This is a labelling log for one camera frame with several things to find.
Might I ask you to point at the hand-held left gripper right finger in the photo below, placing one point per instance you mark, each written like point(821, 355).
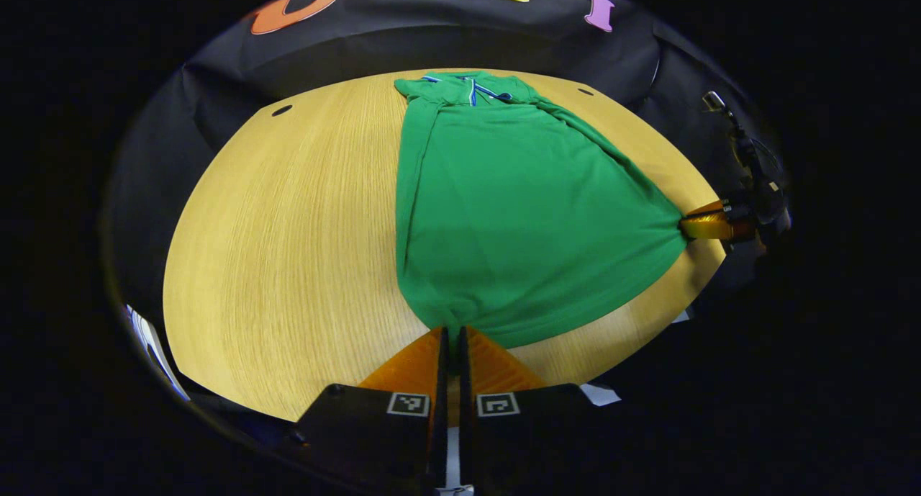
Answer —
point(468, 409)

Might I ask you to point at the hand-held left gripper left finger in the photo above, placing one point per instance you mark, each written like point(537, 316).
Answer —
point(440, 409)

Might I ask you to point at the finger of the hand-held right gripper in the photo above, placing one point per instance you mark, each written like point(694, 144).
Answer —
point(709, 208)
point(712, 228)

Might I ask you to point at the green T-shirt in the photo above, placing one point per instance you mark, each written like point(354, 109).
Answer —
point(518, 215)

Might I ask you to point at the white side desk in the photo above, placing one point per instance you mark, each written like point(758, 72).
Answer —
point(155, 352)

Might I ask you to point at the black backdrop cloth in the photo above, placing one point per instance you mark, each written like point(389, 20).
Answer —
point(360, 42)

